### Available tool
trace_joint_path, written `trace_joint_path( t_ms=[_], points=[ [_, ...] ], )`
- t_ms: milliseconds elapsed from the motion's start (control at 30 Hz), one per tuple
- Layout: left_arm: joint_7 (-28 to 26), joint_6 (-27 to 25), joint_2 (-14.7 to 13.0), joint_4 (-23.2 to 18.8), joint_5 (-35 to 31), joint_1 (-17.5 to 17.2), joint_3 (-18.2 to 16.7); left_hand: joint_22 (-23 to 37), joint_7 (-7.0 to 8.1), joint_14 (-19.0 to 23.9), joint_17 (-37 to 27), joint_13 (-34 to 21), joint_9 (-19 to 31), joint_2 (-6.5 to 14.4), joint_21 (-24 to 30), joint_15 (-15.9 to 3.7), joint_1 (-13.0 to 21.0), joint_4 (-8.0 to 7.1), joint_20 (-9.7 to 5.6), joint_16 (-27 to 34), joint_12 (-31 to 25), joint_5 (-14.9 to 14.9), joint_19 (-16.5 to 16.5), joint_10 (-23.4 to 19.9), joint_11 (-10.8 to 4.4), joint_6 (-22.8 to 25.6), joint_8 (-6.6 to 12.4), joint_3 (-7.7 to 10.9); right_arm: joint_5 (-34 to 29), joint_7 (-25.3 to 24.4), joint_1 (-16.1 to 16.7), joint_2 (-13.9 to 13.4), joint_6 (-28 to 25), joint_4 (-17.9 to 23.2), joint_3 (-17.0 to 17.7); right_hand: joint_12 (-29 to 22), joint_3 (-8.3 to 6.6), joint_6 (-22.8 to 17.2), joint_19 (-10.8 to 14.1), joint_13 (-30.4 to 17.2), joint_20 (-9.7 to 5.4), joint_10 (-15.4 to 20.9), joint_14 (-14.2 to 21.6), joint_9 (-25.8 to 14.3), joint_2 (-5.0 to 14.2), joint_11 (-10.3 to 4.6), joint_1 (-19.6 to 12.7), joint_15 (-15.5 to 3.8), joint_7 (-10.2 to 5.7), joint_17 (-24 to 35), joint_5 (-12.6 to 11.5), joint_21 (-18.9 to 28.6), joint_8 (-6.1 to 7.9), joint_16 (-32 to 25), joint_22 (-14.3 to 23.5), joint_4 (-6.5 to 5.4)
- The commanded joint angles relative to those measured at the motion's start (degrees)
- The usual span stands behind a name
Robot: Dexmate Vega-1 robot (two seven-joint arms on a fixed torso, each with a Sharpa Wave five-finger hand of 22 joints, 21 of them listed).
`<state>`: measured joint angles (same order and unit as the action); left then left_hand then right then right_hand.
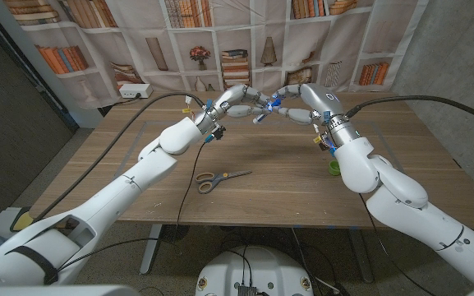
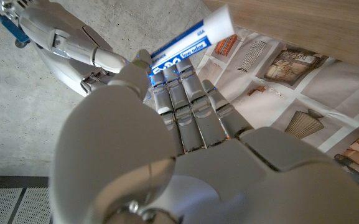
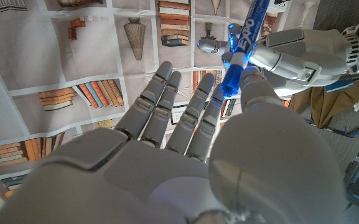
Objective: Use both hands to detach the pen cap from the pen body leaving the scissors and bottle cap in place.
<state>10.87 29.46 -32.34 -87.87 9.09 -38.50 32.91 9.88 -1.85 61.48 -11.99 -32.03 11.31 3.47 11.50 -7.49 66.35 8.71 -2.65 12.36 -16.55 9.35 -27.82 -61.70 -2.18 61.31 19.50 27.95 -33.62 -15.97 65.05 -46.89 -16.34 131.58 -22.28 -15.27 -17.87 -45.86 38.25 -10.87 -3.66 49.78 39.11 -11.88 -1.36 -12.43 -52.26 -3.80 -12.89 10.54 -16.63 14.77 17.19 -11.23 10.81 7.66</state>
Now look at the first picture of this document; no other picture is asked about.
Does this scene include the white pen body blue print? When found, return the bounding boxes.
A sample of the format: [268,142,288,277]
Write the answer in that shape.
[252,109,271,125]

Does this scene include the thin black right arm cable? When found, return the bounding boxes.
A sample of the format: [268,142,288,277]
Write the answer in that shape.
[358,192,429,296]

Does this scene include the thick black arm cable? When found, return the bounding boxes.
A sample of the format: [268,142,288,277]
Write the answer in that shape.
[12,92,207,239]
[345,95,474,129]

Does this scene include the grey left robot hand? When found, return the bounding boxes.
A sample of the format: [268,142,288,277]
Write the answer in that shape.
[195,84,273,133]

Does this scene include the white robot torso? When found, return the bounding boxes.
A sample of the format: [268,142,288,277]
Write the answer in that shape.
[194,245,315,296]

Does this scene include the grey table leg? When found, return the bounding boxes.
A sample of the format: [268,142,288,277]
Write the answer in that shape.
[347,228,375,284]
[140,224,163,275]

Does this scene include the black round base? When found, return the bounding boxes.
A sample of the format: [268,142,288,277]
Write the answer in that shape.
[160,224,191,243]

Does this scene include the printed bookshelf backdrop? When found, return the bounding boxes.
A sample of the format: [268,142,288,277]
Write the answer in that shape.
[2,0,430,109]

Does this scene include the scissors yellow grey handles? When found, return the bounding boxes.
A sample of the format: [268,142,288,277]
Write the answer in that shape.
[194,169,253,195]

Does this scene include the white power strip box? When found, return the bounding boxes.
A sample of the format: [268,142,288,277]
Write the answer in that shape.
[118,83,154,99]

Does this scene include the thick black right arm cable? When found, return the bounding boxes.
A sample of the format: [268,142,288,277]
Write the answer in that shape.
[345,95,474,129]

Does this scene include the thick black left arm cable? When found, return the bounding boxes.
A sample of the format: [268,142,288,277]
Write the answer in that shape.
[12,92,207,239]

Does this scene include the white robot body edge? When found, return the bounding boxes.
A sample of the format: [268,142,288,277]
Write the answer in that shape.
[0,284,141,296]

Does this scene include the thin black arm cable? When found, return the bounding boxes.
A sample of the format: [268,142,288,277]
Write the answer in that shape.
[55,139,207,275]
[358,192,429,296]

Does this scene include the yellow black pad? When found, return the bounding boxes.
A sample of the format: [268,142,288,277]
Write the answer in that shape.
[9,206,36,232]

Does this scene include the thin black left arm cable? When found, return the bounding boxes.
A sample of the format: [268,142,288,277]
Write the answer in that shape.
[55,139,207,275]

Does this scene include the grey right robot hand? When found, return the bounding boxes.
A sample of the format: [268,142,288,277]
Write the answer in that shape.
[271,82,361,148]

